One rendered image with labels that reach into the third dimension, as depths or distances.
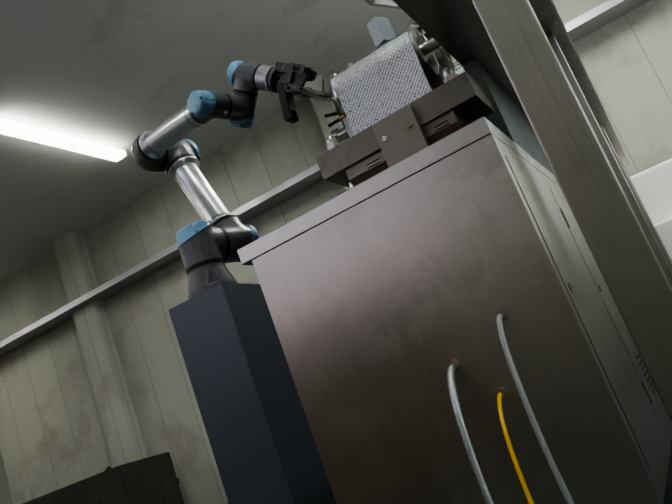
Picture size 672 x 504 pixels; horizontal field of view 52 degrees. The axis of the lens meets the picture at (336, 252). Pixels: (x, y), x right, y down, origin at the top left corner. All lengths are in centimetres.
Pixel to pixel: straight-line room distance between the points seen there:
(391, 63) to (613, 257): 111
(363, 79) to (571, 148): 106
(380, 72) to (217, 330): 82
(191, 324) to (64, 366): 605
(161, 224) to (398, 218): 573
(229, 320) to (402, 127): 73
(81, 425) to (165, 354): 135
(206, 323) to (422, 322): 72
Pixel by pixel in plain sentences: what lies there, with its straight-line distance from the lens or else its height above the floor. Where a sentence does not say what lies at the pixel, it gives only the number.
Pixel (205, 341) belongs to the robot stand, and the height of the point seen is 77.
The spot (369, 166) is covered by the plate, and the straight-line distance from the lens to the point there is 159.
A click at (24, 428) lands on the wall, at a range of 852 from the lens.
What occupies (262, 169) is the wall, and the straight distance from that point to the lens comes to 646.
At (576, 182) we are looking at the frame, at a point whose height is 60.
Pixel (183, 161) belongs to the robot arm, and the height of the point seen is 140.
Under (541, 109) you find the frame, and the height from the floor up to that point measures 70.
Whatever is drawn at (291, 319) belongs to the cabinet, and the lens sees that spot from 158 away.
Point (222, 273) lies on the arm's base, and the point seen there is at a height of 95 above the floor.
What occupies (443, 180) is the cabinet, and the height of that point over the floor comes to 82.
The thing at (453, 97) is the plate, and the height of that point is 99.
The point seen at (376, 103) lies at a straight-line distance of 183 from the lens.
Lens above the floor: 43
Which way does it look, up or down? 13 degrees up
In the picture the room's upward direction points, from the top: 21 degrees counter-clockwise
